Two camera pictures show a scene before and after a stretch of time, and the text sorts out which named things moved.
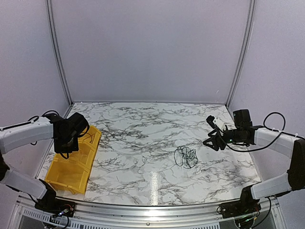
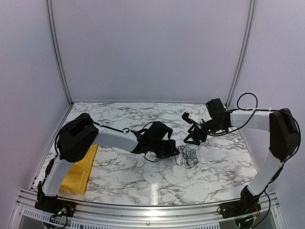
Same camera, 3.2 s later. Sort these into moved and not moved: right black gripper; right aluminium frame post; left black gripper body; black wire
Moved: left black gripper body; right black gripper
Not moved: black wire; right aluminium frame post
